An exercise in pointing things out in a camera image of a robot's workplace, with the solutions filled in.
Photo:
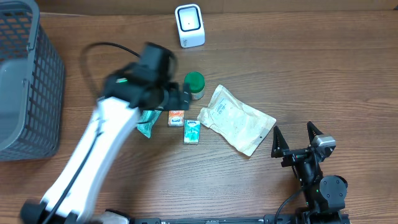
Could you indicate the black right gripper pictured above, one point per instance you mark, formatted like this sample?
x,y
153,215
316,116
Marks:
x,y
281,150

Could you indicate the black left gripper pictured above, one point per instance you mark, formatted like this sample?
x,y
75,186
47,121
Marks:
x,y
172,102

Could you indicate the orange snack packet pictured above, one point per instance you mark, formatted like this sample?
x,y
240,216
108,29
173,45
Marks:
x,y
176,118

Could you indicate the green round lid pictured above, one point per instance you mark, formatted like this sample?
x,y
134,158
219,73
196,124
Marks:
x,y
196,82

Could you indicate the teal snack packet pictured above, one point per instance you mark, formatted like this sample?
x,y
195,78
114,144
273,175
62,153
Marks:
x,y
147,121

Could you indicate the white pouch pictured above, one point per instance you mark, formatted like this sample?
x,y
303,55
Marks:
x,y
243,126

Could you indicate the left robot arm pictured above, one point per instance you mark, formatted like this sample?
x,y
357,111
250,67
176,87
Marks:
x,y
142,85

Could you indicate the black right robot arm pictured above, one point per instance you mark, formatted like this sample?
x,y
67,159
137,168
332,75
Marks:
x,y
324,195

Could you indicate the white barcode scanner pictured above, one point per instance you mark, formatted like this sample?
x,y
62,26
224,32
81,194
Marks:
x,y
190,25

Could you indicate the grey plastic mesh basket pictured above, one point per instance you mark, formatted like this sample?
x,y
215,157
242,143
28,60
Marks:
x,y
32,85

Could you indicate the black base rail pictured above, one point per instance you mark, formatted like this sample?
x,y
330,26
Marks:
x,y
266,219

